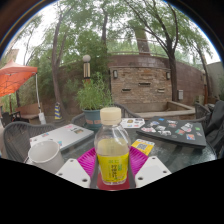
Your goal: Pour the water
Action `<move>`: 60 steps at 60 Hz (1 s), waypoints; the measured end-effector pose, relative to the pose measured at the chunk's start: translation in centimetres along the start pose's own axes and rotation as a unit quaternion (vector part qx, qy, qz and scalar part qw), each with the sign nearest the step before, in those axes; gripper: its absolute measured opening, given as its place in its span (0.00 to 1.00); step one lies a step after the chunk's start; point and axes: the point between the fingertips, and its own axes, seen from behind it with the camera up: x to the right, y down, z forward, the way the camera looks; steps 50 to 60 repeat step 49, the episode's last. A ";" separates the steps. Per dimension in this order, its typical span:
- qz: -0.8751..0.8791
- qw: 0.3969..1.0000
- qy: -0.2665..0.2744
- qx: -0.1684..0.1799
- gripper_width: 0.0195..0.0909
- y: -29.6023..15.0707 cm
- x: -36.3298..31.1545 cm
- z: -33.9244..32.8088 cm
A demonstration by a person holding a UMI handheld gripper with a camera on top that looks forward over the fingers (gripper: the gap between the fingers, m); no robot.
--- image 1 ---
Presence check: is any white printed booklet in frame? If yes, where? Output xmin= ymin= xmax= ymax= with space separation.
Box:
xmin=119 ymin=117 xmax=146 ymax=129

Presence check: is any yellow-labelled drink bottle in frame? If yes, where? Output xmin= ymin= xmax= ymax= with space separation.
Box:
xmin=93 ymin=106 xmax=132 ymax=186

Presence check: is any black laptop with stickers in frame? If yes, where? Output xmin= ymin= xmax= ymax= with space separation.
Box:
xmin=135 ymin=115 xmax=208 ymax=149

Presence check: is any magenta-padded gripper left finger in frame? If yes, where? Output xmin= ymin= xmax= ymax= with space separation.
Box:
xmin=54 ymin=147 xmax=100 ymax=189

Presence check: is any dark forked tree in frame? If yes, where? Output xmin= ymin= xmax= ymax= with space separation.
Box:
xmin=129 ymin=0 xmax=214 ymax=103

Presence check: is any dark folding chair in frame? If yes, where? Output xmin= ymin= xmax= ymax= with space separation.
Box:
xmin=0 ymin=111 xmax=21 ymax=128

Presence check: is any black backpack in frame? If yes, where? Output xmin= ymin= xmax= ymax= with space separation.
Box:
xmin=203 ymin=99 xmax=224 ymax=158

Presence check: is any wooden bench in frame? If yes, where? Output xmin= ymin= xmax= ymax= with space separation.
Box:
xmin=14 ymin=102 xmax=43 ymax=122

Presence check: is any slender brown-trunked tree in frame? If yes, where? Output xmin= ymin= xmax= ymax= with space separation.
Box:
xmin=29 ymin=3 xmax=111 ymax=121

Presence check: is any potted green plant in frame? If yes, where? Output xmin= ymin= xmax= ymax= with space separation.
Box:
xmin=75 ymin=74 xmax=114 ymax=132

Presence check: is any white mug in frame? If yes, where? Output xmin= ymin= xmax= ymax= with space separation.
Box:
xmin=23 ymin=139 xmax=65 ymax=175

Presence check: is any grey mesh garden chair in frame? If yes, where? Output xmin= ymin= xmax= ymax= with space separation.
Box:
xmin=2 ymin=121 xmax=58 ymax=163
xmin=70 ymin=102 xmax=141 ymax=128
xmin=194 ymin=102 xmax=214 ymax=123

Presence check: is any yellow card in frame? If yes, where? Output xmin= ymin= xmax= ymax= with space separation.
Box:
xmin=130 ymin=138 xmax=156 ymax=157

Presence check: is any globe-topped wooden lamp post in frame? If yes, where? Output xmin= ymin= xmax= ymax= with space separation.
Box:
xmin=82 ymin=54 xmax=92 ymax=84

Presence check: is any orange canopy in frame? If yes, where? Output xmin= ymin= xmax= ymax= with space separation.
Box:
xmin=0 ymin=59 xmax=39 ymax=98

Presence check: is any blue yellow striped bollard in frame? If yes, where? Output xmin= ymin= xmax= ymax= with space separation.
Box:
xmin=53 ymin=101 xmax=63 ymax=121

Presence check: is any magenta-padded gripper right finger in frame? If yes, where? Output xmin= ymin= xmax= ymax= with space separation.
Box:
xmin=128 ymin=145 xmax=173 ymax=189

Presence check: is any white canopy leg weight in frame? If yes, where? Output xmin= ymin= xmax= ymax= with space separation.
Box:
xmin=37 ymin=111 xmax=47 ymax=125

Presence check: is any silver laptop with stickers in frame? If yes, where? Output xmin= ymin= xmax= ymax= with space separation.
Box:
xmin=29 ymin=123 xmax=95 ymax=152

